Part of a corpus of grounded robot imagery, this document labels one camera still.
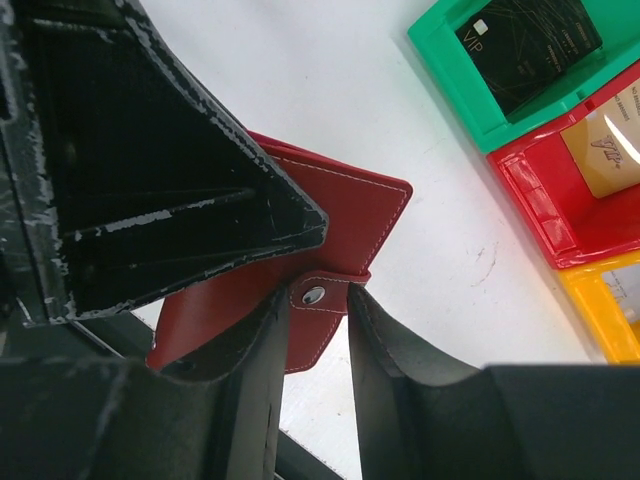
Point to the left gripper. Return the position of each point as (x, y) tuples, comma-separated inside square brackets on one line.
[(123, 179)]

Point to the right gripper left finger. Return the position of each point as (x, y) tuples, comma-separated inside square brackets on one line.
[(214, 414)]

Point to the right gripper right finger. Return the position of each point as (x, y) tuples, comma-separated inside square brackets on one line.
[(423, 414)]

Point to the red leather card holder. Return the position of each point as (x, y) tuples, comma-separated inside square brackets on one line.
[(363, 207)]

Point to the silver VIP card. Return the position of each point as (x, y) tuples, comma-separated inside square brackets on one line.
[(624, 286)]

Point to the gold VIP card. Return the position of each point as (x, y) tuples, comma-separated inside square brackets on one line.
[(605, 144)]

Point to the black VIP card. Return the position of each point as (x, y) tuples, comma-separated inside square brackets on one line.
[(521, 47)]

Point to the yellow plastic bin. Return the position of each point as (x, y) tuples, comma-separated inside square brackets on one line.
[(617, 338)]

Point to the red plastic bin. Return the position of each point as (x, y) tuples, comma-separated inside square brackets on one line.
[(570, 225)]

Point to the green plastic bin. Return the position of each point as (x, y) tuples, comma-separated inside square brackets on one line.
[(434, 37)]

